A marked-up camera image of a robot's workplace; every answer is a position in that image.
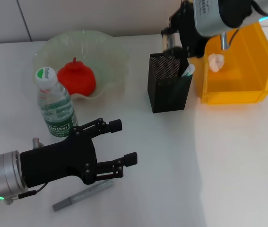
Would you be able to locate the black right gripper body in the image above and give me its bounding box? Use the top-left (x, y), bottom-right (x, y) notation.
top-left (168, 0), bottom-right (210, 59)

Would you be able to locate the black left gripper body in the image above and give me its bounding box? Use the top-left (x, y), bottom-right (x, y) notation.
top-left (19, 126), bottom-right (98, 189)

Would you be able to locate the green retractable pen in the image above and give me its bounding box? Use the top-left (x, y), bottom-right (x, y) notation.
top-left (180, 63), bottom-right (196, 78)

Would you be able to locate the white paper ball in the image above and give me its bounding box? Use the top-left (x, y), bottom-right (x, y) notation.
top-left (207, 53), bottom-right (225, 73)

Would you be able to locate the grey marker pen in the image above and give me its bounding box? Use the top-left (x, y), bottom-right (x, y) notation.
top-left (52, 179), bottom-right (114, 212)

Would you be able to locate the clear green-label water bottle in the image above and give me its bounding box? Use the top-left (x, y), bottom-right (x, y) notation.
top-left (35, 67), bottom-right (79, 138)

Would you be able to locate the red-orange toy orange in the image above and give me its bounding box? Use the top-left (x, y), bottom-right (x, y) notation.
top-left (57, 56), bottom-right (96, 96)

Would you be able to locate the black mesh pen holder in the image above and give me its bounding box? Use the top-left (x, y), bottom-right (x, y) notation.
top-left (147, 52), bottom-right (193, 114)

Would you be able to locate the green glass fruit bowl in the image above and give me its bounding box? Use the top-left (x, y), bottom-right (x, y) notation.
top-left (33, 29), bottom-right (130, 101)

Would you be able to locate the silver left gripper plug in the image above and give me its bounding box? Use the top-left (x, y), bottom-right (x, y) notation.
top-left (31, 137), bottom-right (45, 150)

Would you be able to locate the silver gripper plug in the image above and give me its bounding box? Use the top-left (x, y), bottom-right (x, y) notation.
top-left (220, 33), bottom-right (229, 51)
top-left (31, 137), bottom-right (45, 150)

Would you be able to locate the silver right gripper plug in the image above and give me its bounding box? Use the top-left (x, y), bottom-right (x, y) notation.
top-left (220, 33), bottom-right (229, 51)

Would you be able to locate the yellow plastic bin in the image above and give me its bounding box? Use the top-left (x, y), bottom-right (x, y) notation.
top-left (191, 22), bottom-right (268, 105)

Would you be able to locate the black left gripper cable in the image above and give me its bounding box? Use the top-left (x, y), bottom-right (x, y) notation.
top-left (5, 182), bottom-right (47, 205)

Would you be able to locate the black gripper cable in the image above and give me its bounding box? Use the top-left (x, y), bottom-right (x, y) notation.
top-left (5, 182), bottom-right (47, 205)
top-left (227, 27), bottom-right (240, 47)

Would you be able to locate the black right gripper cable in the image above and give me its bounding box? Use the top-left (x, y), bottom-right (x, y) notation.
top-left (227, 27), bottom-right (240, 47)

